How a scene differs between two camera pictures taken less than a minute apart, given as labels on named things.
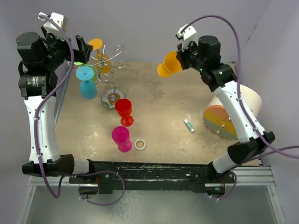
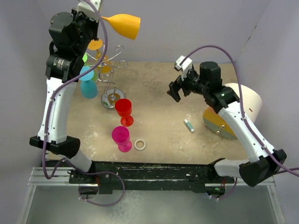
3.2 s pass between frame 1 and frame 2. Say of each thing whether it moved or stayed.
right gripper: moved
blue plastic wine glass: stayed
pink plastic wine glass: stayed
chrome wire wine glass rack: stayed
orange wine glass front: stayed
